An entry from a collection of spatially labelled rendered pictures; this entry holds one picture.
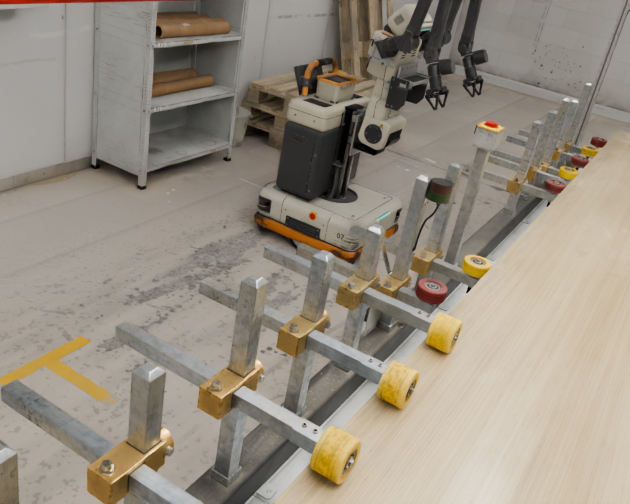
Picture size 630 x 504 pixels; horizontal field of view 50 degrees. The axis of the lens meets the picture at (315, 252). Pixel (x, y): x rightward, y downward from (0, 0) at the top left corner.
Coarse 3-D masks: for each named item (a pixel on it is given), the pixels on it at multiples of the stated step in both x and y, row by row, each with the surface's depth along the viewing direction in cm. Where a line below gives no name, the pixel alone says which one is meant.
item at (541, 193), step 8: (464, 168) 294; (488, 176) 290; (496, 176) 288; (504, 176) 289; (504, 184) 288; (528, 184) 285; (528, 192) 283; (536, 192) 282; (544, 192) 280; (552, 200) 279
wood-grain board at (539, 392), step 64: (576, 192) 273; (512, 256) 206; (576, 256) 215; (512, 320) 171; (576, 320) 177; (448, 384) 143; (512, 384) 147; (576, 384) 151; (384, 448) 122; (448, 448) 125; (512, 448) 128; (576, 448) 131
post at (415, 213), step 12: (420, 180) 174; (420, 192) 175; (420, 204) 176; (408, 216) 179; (420, 216) 179; (408, 228) 180; (408, 240) 181; (408, 252) 183; (396, 264) 186; (408, 264) 186; (396, 276) 187
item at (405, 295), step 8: (304, 248) 196; (312, 248) 197; (304, 256) 197; (312, 256) 195; (336, 264) 192; (344, 264) 191; (352, 264) 192; (336, 272) 192; (344, 272) 191; (352, 272) 190; (400, 288) 185; (400, 296) 184; (408, 296) 183; (416, 296) 182; (408, 304) 183; (416, 304) 182; (424, 304) 180; (432, 304) 180; (432, 312) 182
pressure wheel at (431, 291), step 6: (420, 282) 180; (426, 282) 181; (432, 282) 181; (438, 282) 181; (420, 288) 178; (426, 288) 177; (432, 288) 179; (438, 288) 179; (444, 288) 179; (420, 294) 178; (426, 294) 177; (432, 294) 176; (438, 294) 176; (444, 294) 177; (426, 300) 177; (432, 300) 177; (438, 300) 177; (444, 300) 179
